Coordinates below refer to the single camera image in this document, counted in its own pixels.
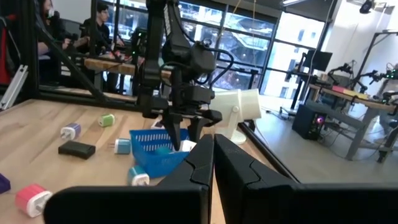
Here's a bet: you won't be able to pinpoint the yellow flat item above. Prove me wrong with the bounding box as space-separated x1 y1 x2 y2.
348 90 370 101

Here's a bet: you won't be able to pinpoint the blue plastic basket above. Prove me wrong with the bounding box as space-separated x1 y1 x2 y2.
129 128 195 179

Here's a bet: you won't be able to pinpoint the person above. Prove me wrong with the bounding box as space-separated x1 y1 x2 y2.
79 2 125 63
36 0 81 86

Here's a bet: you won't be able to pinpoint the silver aluminium profile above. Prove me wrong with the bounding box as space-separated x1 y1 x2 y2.
0 64 29 111

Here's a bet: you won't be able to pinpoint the white cube wall charger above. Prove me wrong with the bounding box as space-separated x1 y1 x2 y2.
179 139 197 153

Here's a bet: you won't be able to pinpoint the wooden background table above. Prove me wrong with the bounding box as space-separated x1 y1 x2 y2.
83 57 174 78

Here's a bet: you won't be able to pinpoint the wooden desk grey legs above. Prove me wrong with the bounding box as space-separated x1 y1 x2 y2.
306 83 398 164

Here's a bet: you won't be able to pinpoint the black monitor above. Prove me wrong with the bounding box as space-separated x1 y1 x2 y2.
302 49 333 73

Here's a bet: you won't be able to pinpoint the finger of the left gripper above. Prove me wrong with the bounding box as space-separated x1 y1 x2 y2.
161 113 183 152
188 117 206 142

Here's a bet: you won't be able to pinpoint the blue white wall charger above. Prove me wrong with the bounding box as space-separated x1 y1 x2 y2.
126 165 150 187

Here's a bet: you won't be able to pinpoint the red fabric item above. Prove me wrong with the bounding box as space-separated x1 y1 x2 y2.
0 14 15 85

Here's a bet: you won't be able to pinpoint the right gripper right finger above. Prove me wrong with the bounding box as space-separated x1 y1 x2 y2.
214 134 398 224

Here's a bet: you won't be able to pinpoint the black computer tower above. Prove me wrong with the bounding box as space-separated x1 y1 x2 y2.
291 103 328 141

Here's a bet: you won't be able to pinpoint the black box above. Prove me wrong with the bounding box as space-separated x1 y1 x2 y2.
57 140 96 161

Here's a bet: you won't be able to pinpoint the black ceiling camera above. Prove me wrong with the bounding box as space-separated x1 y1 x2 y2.
359 0 374 15

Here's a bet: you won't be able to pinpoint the red flat item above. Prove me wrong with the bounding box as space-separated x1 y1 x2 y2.
331 85 352 94

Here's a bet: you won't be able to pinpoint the white mug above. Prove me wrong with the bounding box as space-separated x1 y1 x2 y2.
208 88 262 146

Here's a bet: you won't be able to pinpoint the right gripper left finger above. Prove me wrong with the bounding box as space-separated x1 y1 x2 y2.
43 134 215 224

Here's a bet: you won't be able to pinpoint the purple wall charger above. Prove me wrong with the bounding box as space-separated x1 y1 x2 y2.
60 123 82 141

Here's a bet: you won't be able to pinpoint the purple box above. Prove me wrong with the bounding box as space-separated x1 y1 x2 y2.
0 173 12 195

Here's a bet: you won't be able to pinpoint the teal wall charger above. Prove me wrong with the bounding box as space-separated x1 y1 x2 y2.
108 138 132 156
154 146 172 156

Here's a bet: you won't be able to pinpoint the pink wall charger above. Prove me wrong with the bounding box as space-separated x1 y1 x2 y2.
14 183 53 218

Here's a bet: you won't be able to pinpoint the green wall charger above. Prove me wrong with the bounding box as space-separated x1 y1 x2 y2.
98 113 116 128

